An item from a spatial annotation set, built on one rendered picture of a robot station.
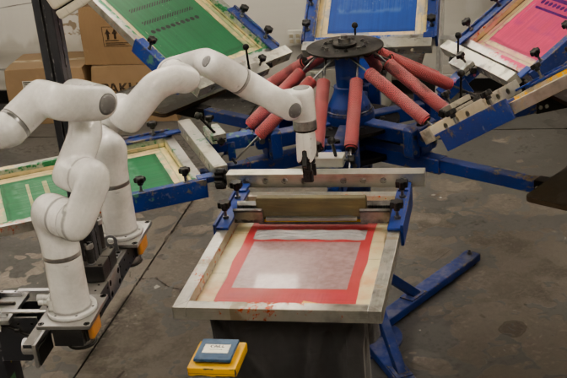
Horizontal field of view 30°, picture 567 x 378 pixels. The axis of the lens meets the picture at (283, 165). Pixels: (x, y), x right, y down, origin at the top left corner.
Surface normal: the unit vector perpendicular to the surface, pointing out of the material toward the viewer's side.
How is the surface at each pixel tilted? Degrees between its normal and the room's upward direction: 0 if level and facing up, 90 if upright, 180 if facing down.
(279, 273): 0
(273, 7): 90
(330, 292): 0
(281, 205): 90
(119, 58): 92
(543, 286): 0
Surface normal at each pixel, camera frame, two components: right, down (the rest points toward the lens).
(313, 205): -0.19, 0.39
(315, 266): -0.09, -0.92
